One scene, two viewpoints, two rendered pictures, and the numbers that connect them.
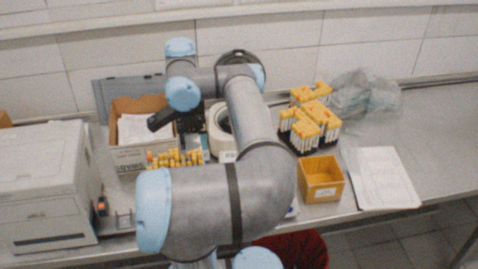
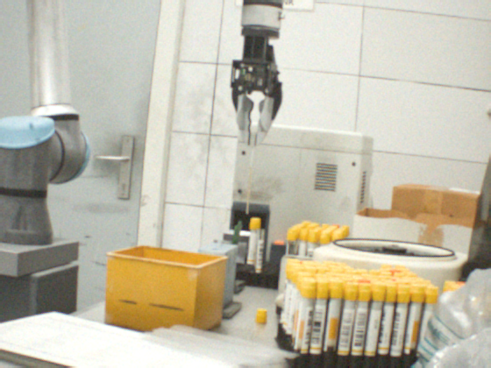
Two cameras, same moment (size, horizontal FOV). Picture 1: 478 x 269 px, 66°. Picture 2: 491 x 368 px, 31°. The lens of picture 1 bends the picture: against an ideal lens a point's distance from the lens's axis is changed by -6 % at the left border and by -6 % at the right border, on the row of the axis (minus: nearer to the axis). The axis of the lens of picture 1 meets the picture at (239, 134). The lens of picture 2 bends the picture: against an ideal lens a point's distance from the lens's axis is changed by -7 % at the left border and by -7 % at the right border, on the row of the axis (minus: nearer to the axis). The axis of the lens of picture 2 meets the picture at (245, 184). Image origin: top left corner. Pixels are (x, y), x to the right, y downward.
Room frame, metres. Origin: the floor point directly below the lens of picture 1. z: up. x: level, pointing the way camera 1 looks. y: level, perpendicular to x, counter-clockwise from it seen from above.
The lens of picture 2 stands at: (1.53, -1.41, 1.15)
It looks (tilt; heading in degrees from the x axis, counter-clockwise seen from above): 3 degrees down; 114
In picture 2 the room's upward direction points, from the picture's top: 5 degrees clockwise
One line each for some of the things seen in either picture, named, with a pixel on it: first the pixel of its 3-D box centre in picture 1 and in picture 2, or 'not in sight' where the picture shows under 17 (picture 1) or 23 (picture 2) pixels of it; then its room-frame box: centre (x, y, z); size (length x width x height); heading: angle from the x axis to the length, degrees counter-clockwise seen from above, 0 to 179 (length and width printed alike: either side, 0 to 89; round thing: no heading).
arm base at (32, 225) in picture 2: not in sight; (17, 213); (0.45, -0.05, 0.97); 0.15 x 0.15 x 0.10
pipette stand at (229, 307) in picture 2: not in sight; (216, 279); (0.91, -0.12, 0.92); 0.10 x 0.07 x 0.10; 104
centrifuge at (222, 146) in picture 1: (240, 133); (380, 283); (1.14, 0.00, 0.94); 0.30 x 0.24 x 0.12; 3
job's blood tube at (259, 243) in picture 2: not in sight; (259, 256); (0.85, 0.18, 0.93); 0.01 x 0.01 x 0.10; 13
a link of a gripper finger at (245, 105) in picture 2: (190, 146); (241, 118); (0.81, 0.14, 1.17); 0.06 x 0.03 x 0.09; 102
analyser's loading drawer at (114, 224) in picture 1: (117, 222); (240, 244); (0.72, 0.38, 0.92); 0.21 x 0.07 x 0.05; 102
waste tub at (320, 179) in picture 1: (320, 178); (166, 290); (0.91, -0.28, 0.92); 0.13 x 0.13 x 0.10; 9
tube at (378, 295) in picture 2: not in sight; (373, 327); (1.23, -0.35, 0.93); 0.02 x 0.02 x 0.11
